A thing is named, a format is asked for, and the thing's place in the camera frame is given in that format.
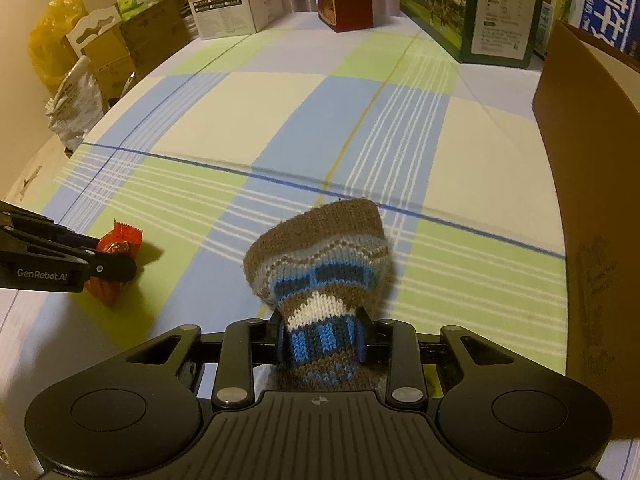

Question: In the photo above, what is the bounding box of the red snack packet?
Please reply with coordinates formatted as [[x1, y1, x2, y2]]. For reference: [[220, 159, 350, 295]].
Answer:
[[85, 221, 143, 307]]

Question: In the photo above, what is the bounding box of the brown blue knitted sock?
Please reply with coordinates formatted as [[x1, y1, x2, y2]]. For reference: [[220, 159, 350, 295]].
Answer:
[[243, 198, 390, 391]]

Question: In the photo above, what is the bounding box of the white patterned bag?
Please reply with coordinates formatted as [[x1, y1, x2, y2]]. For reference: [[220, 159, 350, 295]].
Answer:
[[46, 55, 104, 152]]

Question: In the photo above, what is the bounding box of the yellow plastic bag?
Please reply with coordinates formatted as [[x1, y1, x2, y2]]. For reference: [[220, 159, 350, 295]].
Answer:
[[27, 0, 88, 96]]

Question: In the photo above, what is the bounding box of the checkered bed sheet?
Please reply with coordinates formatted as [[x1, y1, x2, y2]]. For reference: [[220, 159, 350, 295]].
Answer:
[[1, 13, 567, 479]]

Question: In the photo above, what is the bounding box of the brown cardboard boxes stack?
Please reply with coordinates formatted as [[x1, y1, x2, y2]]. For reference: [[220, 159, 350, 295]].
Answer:
[[66, 0, 191, 103]]

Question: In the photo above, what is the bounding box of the large brown cardboard box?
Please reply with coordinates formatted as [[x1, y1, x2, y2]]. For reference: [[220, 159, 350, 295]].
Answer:
[[533, 23, 640, 439]]

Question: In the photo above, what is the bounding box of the green milk carton box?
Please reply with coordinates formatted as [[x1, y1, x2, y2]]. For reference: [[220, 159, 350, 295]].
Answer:
[[399, 0, 542, 68]]

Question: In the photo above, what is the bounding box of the blue white carton box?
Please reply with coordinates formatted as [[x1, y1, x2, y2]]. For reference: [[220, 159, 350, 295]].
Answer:
[[534, 0, 639, 60]]

